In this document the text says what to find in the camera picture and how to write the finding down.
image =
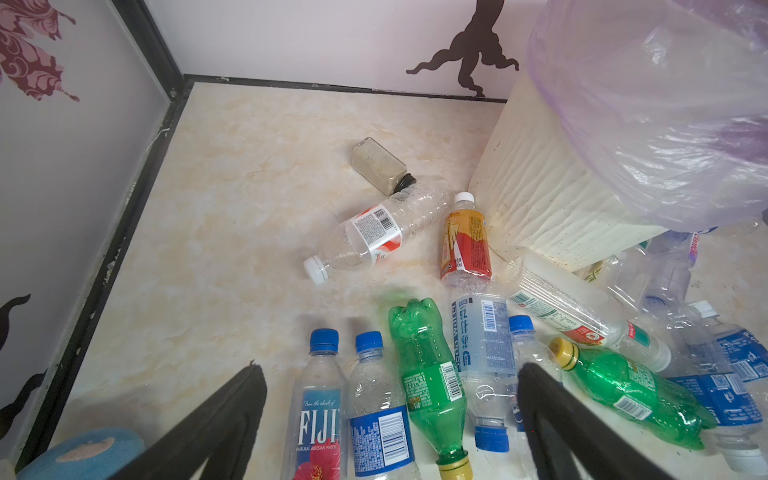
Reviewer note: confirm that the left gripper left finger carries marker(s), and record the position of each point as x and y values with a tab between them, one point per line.
216	439

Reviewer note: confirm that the clear bottle green red label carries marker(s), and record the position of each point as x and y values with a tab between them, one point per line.
580	311

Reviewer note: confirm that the clear bottle pale blue label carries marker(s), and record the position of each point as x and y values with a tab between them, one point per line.
486	365

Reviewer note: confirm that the clear bottle purple label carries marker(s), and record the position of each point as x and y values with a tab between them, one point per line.
672	256

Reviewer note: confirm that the small blue label water bottle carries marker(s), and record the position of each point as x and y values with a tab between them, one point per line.
528	349

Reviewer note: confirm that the clear bottle green cap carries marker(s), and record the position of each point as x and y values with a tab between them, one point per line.
626	275

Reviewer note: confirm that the green bottle yellow cap tilted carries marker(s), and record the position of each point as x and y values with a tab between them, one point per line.
667	410

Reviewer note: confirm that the green bottle yellow cap upright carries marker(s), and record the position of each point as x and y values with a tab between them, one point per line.
435	397

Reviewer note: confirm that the white woven waste bin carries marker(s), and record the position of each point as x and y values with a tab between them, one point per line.
537	194

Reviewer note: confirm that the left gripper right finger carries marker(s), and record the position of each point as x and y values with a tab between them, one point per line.
563	434

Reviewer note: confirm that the Fiji water bottle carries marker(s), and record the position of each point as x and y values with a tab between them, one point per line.
317	438

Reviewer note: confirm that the red yellow label drink bottle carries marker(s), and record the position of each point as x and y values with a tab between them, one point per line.
465	255

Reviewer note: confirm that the glass spice jar black cap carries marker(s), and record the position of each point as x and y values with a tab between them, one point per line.
380	167

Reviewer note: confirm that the blue label bottle white cap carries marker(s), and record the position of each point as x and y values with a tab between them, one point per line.
706	374

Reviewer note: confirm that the clear bottle red white label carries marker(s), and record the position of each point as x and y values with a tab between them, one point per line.
376	233

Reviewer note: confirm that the pink plastic bin liner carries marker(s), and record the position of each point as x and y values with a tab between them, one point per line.
664	101

